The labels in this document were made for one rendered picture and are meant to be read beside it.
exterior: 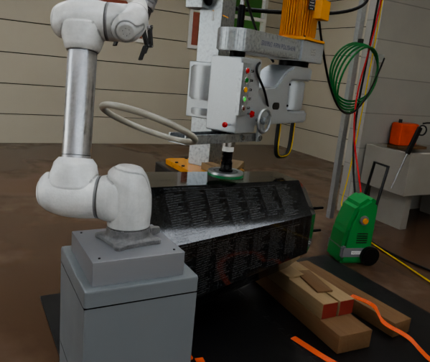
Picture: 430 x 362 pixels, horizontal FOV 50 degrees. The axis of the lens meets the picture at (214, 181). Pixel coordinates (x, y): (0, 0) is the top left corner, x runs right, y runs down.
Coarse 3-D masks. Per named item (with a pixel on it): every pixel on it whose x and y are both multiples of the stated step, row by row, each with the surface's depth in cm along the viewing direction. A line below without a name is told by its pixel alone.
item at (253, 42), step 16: (224, 32) 249; (240, 32) 246; (256, 32) 252; (224, 48) 251; (240, 48) 248; (256, 48) 255; (272, 48) 268; (288, 48) 281; (304, 48) 295; (320, 48) 312; (288, 64) 304; (304, 64) 305
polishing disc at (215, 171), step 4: (212, 168) 280; (216, 168) 281; (232, 168) 285; (212, 172) 269; (216, 172) 269; (220, 172) 270; (224, 172) 271; (228, 172) 272; (232, 172) 273; (236, 172) 274; (240, 172) 275; (224, 176) 267; (228, 176) 267; (232, 176) 267; (236, 176) 268
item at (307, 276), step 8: (280, 272) 308; (288, 272) 307; (296, 272) 308; (304, 272) 310; (304, 280) 299; (312, 280) 299; (320, 280) 300; (312, 288) 290; (320, 288) 289; (328, 288) 290
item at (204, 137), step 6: (174, 132) 241; (192, 132) 252; (198, 132) 256; (204, 132) 260; (210, 132) 265; (216, 132) 269; (186, 138) 232; (198, 138) 240; (204, 138) 244; (210, 138) 248; (216, 138) 252; (222, 138) 256; (228, 138) 261; (234, 138) 266; (240, 138) 271; (246, 138) 276; (252, 138) 281; (258, 138) 281; (186, 144) 234
